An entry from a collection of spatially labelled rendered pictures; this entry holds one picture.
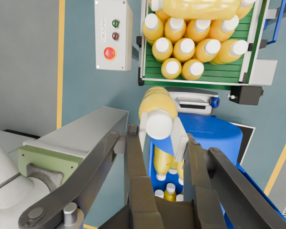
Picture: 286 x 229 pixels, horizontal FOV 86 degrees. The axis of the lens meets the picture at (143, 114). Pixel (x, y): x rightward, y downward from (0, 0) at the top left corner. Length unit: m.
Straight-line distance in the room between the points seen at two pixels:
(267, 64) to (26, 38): 2.12
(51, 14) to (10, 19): 0.48
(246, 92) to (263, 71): 0.20
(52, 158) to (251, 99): 0.85
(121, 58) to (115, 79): 1.16
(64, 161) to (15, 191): 0.19
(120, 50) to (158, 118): 0.36
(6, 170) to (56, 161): 0.17
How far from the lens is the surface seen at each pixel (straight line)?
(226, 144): 0.45
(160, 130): 0.22
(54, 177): 0.84
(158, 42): 0.50
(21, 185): 0.77
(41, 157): 0.86
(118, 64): 0.53
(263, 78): 0.86
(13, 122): 2.53
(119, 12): 0.55
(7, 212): 0.74
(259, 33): 0.72
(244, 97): 0.67
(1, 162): 0.76
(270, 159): 2.14
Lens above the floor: 1.60
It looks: 74 degrees down
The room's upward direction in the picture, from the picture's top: 151 degrees counter-clockwise
